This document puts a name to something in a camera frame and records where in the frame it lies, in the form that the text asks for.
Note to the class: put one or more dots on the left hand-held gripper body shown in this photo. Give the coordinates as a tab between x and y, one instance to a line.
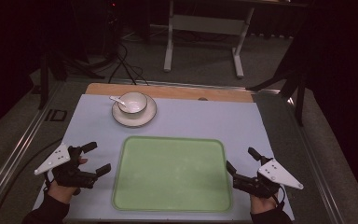
59	157

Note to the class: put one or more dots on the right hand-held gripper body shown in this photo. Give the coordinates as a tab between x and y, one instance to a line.
276	174

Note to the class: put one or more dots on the person's right hand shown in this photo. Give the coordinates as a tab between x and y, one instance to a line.
262	204

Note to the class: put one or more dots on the person's left hand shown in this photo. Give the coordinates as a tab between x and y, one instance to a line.
62	193

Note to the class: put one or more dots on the white saucer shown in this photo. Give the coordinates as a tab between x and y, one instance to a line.
135	120

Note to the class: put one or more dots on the white spoon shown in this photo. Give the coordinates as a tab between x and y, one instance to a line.
117	100

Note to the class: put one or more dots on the light blue table mat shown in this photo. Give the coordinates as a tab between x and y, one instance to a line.
199	121

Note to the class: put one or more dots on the green tray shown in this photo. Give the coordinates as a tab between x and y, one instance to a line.
172	174

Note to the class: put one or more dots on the white bowl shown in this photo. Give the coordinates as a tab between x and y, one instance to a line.
133	104

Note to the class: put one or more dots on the black metal stand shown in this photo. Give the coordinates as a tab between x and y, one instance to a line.
298	93
45	81

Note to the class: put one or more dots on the metal floor rail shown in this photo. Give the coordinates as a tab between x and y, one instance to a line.
317	161
15	152

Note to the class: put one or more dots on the white metal desk frame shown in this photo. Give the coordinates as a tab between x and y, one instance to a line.
208	25

